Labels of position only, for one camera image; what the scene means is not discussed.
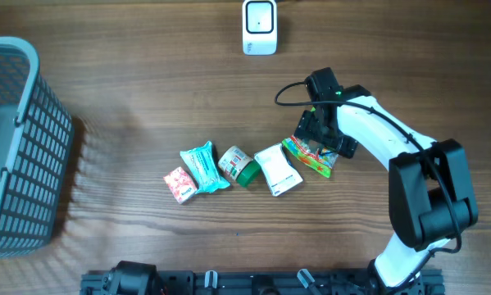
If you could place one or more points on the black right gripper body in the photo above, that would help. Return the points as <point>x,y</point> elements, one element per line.
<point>326,134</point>

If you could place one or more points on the colourful gummy candy bag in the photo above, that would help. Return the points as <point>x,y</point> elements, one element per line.
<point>320,159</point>

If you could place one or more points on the white paper packet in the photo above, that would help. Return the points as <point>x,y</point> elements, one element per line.
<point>279,173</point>

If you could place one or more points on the green lid jar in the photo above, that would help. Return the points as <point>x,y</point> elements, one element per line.
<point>239,166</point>

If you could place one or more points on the teal tissue pack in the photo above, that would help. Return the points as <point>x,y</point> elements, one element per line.
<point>200,162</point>

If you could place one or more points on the red white small box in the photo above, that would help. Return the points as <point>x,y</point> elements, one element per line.
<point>181,185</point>

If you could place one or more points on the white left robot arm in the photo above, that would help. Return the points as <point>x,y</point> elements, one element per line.
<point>133,278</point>

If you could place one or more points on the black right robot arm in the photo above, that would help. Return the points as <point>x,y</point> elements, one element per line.
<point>431,196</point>

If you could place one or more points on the white barcode scanner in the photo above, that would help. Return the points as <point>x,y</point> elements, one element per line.
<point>259,27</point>

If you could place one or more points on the grey plastic shopping basket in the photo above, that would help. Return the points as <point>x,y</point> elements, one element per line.
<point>36,133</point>

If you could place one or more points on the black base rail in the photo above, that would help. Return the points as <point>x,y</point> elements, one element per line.
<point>333,282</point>

